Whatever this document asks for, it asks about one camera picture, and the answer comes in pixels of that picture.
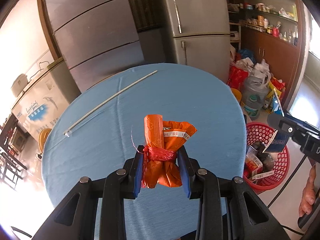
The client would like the yellow red shopping bag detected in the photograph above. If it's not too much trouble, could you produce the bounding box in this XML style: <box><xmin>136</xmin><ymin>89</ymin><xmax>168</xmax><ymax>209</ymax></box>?
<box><xmin>263</xmin><ymin>77</ymin><xmax>285</xmax><ymax>114</ymax></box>

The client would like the silver two-door refrigerator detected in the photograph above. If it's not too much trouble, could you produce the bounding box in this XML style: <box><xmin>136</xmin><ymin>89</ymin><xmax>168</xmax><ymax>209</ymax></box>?
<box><xmin>160</xmin><ymin>0</ymin><xmax>230</xmax><ymax>82</ymax></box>

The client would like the white chest freezer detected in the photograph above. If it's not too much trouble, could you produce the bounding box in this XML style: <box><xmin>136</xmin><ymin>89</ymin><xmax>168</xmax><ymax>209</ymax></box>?
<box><xmin>11</xmin><ymin>57</ymin><xmax>81</xmax><ymax>140</ymax></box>

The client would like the white rice cooker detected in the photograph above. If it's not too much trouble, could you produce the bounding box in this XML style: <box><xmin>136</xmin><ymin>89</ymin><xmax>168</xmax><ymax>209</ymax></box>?
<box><xmin>11</xmin><ymin>74</ymin><xmax>28</xmax><ymax>98</ymax></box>

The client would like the grey panel cabinet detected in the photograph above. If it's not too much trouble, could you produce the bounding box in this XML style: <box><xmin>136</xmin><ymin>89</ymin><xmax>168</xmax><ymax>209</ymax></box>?
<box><xmin>45</xmin><ymin>0</ymin><xmax>144</xmax><ymax>92</ymax></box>

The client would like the dark wooden chair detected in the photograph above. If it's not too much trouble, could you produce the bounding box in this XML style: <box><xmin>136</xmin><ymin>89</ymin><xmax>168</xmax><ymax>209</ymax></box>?
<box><xmin>1</xmin><ymin>113</ymin><xmax>28</xmax><ymax>190</ymax></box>

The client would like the orange plastic bag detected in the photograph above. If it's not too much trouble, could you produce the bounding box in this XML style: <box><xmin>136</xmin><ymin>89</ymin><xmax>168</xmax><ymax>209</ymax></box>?
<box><xmin>142</xmin><ymin>114</ymin><xmax>197</xmax><ymax>189</ymax></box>

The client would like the large clear water jug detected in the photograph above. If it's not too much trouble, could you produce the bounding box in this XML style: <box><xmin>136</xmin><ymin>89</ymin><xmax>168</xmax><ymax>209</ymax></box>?
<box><xmin>241</xmin><ymin>76</ymin><xmax>268</xmax><ymax>120</ymax></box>

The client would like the black braided cable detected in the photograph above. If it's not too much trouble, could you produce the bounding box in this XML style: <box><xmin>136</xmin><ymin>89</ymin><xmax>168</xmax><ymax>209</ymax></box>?
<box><xmin>266</xmin><ymin>154</ymin><xmax>308</xmax><ymax>209</ymax></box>

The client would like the yellow round fan heater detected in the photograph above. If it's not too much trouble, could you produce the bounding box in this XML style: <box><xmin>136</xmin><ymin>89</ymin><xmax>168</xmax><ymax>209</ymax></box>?
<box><xmin>38</xmin><ymin>128</ymin><xmax>52</xmax><ymax>153</ymax></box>

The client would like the red plastic mesh basket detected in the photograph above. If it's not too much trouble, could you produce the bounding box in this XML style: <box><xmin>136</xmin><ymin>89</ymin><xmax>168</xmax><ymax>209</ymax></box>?
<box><xmin>243</xmin><ymin>122</ymin><xmax>290</xmax><ymax>194</ymax></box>

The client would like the person's right hand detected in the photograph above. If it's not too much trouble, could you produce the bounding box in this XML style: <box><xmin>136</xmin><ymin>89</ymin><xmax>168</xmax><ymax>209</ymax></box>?
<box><xmin>298</xmin><ymin>165</ymin><xmax>316</xmax><ymax>217</ymax></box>

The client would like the white plastic bags pile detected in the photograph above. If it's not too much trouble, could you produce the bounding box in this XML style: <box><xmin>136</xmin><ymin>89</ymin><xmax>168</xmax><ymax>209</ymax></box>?
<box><xmin>235</xmin><ymin>57</ymin><xmax>271</xmax><ymax>85</ymax></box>

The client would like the red gift bag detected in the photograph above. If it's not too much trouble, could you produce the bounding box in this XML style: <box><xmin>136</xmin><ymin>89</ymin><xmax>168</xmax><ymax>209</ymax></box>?
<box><xmin>227</xmin><ymin>65</ymin><xmax>249</xmax><ymax>90</ymax></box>

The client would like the brown wooden sideboard cabinet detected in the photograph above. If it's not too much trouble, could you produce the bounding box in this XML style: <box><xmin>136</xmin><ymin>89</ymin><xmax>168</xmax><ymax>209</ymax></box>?
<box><xmin>241</xmin><ymin>27</ymin><xmax>305</xmax><ymax>110</ymax></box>

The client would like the blue table cloth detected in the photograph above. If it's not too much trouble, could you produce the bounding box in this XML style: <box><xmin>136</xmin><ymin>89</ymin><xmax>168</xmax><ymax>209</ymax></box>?
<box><xmin>41</xmin><ymin>63</ymin><xmax>248</xmax><ymax>240</ymax></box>

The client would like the white thin rod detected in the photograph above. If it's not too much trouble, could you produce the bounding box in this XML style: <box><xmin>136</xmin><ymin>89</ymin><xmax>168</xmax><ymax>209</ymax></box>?
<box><xmin>62</xmin><ymin>70</ymin><xmax>159</xmax><ymax>138</ymax></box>

